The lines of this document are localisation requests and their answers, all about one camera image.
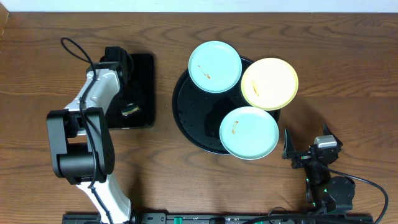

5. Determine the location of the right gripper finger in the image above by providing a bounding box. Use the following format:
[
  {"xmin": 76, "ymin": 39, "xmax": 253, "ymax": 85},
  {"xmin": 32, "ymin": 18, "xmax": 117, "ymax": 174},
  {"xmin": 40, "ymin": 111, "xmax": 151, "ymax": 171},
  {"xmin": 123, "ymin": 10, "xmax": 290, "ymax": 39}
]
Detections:
[
  {"xmin": 322, "ymin": 124, "xmax": 342, "ymax": 145},
  {"xmin": 282, "ymin": 129, "xmax": 295, "ymax": 159}
]

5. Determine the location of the light blue plate bottom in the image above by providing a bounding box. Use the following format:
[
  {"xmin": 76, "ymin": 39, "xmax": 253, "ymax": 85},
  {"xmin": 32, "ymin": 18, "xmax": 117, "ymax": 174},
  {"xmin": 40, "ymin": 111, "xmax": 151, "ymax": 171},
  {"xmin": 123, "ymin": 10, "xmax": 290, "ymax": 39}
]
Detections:
[{"xmin": 219, "ymin": 106, "xmax": 279, "ymax": 160}]

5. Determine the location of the light blue plate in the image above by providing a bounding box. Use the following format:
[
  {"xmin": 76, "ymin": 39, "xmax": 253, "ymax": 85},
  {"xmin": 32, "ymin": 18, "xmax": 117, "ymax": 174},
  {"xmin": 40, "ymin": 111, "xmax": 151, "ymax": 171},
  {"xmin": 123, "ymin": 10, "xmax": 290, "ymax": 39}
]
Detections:
[
  {"xmin": 188, "ymin": 41, "xmax": 243, "ymax": 93},
  {"xmin": 219, "ymin": 106, "xmax": 279, "ymax": 160}
]

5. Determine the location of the green yellow sponge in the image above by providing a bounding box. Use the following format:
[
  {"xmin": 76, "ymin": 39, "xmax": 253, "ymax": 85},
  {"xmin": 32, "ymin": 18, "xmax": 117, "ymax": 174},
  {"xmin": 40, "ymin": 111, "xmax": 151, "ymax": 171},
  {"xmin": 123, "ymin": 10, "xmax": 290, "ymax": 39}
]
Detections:
[{"xmin": 121, "ymin": 103, "xmax": 140, "ymax": 116}]

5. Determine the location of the yellow plate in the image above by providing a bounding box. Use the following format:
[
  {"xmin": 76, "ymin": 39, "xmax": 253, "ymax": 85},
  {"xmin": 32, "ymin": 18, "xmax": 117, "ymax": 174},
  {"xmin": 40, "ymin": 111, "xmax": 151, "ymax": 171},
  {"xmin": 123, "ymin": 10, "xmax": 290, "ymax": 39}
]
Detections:
[{"xmin": 241, "ymin": 58, "xmax": 299, "ymax": 111}]

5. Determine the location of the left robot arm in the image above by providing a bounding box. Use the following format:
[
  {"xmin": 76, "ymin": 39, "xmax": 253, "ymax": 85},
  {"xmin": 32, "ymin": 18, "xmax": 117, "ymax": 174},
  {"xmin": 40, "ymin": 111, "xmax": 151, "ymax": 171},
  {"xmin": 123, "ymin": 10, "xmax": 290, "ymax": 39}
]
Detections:
[{"xmin": 46, "ymin": 47, "xmax": 134, "ymax": 223}]

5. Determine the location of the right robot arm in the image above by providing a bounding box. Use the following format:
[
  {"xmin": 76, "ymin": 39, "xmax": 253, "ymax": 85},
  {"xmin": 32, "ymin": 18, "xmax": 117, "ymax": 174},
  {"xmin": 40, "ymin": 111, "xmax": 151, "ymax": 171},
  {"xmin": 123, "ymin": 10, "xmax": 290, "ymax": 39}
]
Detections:
[{"xmin": 282, "ymin": 124, "xmax": 355, "ymax": 215}]

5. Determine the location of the black rectangular tray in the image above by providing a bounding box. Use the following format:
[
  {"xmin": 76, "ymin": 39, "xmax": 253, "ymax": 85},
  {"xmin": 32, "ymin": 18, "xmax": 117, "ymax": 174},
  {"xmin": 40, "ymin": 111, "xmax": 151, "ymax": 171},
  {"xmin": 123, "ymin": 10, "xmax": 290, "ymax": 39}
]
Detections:
[{"xmin": 105, "ymin": 54, "xmax": 155, "ymax": 129}]

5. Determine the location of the black round tray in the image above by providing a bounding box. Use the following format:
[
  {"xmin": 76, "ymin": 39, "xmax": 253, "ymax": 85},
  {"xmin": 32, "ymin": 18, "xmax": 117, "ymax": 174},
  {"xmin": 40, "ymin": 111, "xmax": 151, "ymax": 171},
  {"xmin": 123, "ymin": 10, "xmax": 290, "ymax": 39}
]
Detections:
[{"xmin": 172, "ymin": 55, "xmax": 281, "ymax": 156}]

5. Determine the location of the light blue plate top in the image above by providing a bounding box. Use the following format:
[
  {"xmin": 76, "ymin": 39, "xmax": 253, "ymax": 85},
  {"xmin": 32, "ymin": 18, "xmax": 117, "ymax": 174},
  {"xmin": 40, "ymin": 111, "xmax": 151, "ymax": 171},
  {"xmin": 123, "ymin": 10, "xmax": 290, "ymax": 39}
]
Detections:
[{"xmin": 188, "ymin": 41, "xmax": 243, "ymax": 93}]

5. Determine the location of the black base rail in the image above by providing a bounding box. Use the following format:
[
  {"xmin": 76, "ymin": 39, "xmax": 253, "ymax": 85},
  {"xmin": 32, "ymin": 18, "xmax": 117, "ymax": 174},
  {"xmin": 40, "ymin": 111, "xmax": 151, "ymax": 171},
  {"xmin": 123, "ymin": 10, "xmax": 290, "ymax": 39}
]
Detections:
[{"xmin": 61, "ymin": 213, "xmax": 373, "ymax": 224}]

